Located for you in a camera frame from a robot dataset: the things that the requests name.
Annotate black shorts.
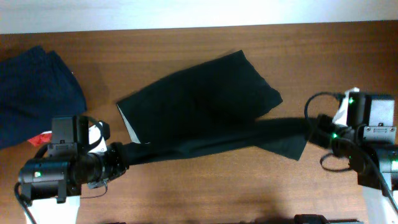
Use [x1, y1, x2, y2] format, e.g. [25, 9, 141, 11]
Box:
[117, 51, 310, 164]

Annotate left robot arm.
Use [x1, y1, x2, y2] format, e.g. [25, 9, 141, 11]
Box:
[14, 115, 128, 223]

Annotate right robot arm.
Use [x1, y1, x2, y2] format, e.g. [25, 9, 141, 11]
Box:
[304, 91, 397, 223]

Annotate red cloth piece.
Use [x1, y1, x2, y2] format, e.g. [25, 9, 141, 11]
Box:
[28, 131, 52, 146]

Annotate navy blue folded garment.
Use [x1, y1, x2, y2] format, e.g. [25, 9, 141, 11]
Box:
[1, 46, 87, 149]

